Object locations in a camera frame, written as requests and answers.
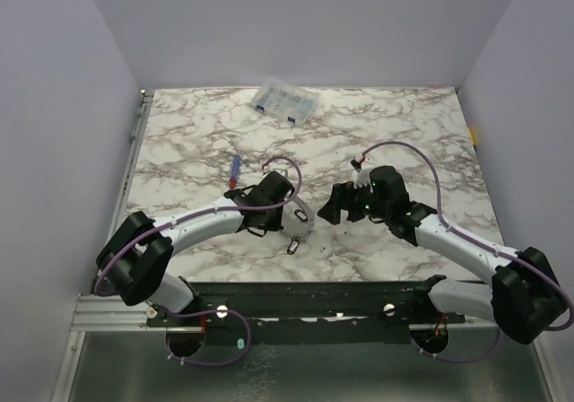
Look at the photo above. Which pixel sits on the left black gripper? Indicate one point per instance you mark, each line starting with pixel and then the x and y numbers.
pixel 274 225

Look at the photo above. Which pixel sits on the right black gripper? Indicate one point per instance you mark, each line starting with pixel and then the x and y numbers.
pixel 351 201

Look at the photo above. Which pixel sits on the black key tag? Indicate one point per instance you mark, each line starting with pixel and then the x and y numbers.
pixel 293 246
pixel 301 215

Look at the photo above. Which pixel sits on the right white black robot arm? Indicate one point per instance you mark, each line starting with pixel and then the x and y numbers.
pixel 518 291

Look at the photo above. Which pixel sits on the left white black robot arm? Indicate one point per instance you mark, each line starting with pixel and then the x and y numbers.
pixel 135 259

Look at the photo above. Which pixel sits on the blue red screwdriver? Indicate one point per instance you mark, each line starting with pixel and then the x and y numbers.
pixel 234 171

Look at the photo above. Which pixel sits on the clear plastic organizer box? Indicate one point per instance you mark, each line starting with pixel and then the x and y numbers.
pixel 288 103

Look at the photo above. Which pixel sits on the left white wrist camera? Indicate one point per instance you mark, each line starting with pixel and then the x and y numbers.
pixel 284 172

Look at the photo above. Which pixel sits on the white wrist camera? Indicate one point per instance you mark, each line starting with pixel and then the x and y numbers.
pixel 284 172
pixel 361 176

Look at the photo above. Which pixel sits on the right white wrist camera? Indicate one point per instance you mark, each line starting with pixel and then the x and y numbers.
pixel 361 176

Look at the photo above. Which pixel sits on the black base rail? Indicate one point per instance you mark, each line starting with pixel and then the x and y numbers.
pixel 317 313

